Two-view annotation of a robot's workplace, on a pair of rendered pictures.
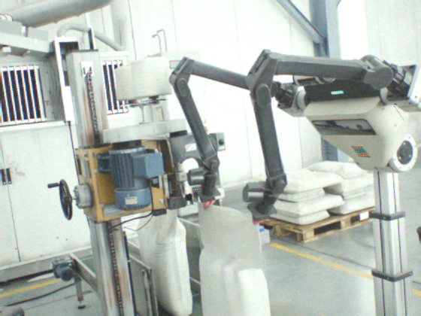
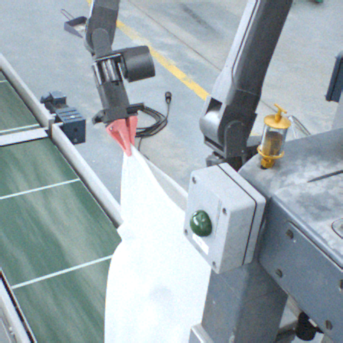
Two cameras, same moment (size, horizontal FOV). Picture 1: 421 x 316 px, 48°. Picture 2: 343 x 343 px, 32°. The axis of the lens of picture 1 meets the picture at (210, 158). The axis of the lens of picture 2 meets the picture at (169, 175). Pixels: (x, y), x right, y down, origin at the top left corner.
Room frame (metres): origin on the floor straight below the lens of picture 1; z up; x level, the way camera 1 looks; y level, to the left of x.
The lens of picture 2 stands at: (2.84, -0.15, 1.69)
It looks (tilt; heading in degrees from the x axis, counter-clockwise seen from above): 35 degrees down; 175
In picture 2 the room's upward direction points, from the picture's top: 7 degrees clockwise
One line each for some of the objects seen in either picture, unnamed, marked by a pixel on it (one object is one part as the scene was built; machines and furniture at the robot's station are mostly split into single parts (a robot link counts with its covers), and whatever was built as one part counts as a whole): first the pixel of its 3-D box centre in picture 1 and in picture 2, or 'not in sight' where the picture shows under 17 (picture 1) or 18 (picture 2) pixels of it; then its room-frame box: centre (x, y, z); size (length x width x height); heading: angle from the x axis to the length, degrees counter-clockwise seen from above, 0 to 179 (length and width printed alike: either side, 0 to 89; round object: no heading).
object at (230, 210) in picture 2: (217, 141); (221, 217); (2.34, -0.04, 1.29); 0.08 x 0.05 x 0.09; 29
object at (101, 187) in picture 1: (119, 177); not in sight; (2.17, 0.42, 1.18); 0.34 x 0.25 x 0.31; 119
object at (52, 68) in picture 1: (67, 81); not in sight; (4.43, 1.22, 1.82); 0.51 x 0.27 x 0.71; 29
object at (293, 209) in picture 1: (309, 203); not in sight; (4.93, -0.98, 0.32); 0.66 x 0.43 x 0.15; 121
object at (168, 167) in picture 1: (157, 156); not in sight; (2.26, 0.25, 1.26); 0.22 x 0.05 x 0.16; 29
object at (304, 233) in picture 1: (318, 217); not in sight; (5.26, -1.13, 0.07); 1.20 x 0.82 x 0.14; 121
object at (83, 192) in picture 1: (82, 195); not in sight; (2.07, 0.58, 1.14); 0.11 x 0.06 x 0.11; 29
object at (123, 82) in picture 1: (130, 83); not in sight; (2.26, 0.33, 1.61); 0.15 x 0.14 x 0.17; 29
